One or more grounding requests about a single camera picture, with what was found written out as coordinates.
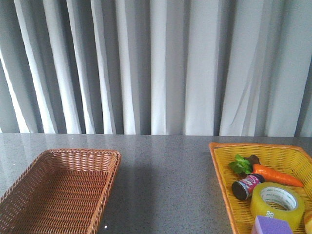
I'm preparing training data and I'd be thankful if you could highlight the yellow tape roll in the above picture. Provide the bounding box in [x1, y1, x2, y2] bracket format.
[250, 182, 305, 231]

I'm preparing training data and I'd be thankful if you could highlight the white pleated curtain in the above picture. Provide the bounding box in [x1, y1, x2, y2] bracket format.
[0, 0, 312, 137]

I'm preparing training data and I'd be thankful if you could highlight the orange toy carrot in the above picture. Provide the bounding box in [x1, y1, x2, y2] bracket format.
[228, 154, 304, 188]

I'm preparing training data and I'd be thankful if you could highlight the small purple labelled can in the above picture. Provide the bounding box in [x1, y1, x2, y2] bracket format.
[231, 174, 265, 200]

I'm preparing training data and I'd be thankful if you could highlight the brown wicker basket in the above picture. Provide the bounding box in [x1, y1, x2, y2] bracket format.
[0, 149, 121, 234]

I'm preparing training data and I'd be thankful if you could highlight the yellow plastic basket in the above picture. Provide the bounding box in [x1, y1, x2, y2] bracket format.
[209, 142, 312, 234]

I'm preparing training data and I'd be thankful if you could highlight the purple sponge block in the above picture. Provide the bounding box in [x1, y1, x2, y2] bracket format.
[251, 215, 293, 234]

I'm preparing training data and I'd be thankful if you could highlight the yellow toy fruit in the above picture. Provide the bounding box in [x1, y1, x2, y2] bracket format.
[304, 210, 312, 234]

